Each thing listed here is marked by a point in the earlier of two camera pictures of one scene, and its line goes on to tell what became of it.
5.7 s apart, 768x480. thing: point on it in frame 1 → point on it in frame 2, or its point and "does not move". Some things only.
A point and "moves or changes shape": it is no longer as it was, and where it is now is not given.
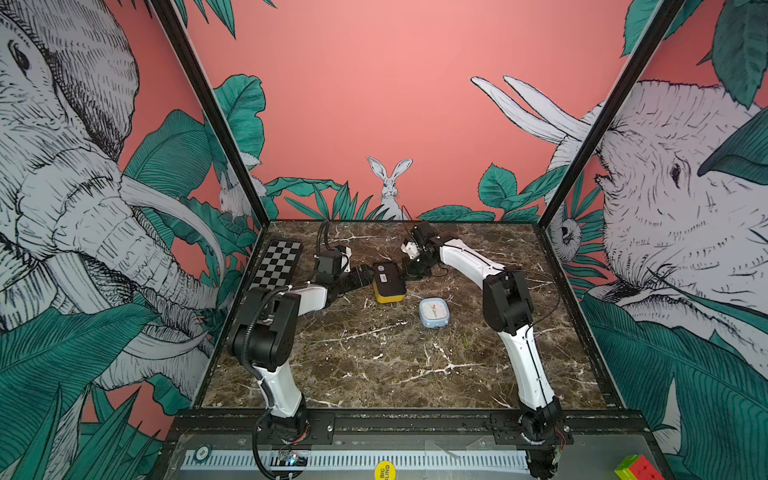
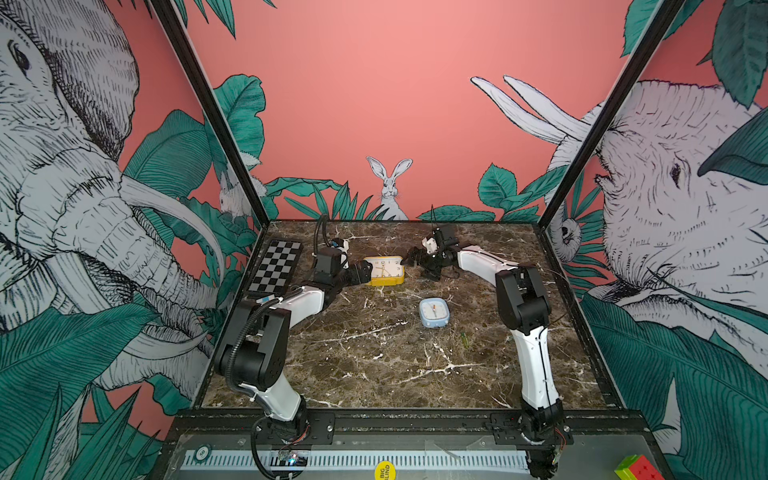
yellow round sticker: (385, 470) does not move
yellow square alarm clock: (388, 282) moves or changes shape
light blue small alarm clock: (434, 312) does not move
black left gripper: (359, 283) does not move
